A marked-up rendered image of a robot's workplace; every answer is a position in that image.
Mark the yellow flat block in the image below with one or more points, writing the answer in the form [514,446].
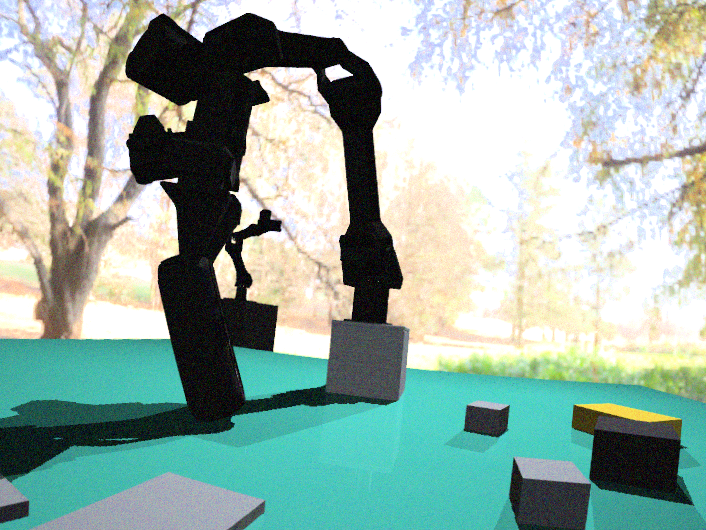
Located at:
[585,416]

